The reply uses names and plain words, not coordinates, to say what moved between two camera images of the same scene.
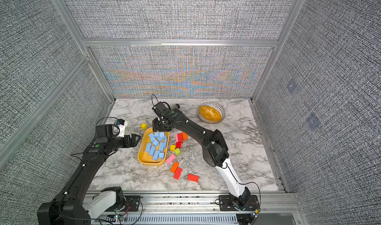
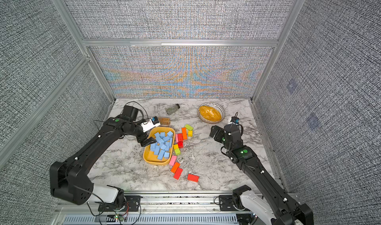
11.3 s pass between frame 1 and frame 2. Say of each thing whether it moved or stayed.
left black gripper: moved
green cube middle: stayed
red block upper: stayed
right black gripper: moved
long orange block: stayed
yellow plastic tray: moved
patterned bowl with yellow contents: stayed
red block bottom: stayed
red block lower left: stayed
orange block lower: stayed
